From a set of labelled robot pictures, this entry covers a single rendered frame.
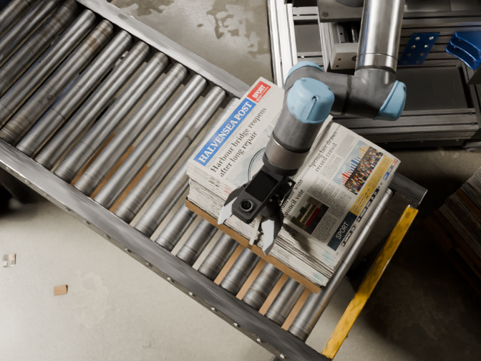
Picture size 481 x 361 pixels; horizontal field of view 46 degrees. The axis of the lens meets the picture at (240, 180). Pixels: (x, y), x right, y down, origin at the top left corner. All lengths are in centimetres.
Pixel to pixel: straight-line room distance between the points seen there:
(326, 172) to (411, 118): 110
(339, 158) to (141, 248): 53
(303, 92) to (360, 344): 142
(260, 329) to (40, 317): 112
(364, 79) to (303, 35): 135
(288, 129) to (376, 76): 20
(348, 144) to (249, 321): 47
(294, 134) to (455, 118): 143
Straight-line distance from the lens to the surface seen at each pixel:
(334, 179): 120
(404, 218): 146
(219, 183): 117
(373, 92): 106
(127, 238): 142
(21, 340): 228
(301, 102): 94
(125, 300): 221
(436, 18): 192
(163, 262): 139
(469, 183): 194
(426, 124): 228
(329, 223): 115
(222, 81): 157
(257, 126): 124
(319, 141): 125
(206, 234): 140
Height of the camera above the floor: 215
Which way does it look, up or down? 69 degrees down
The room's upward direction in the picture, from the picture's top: 3 degrees clockwise
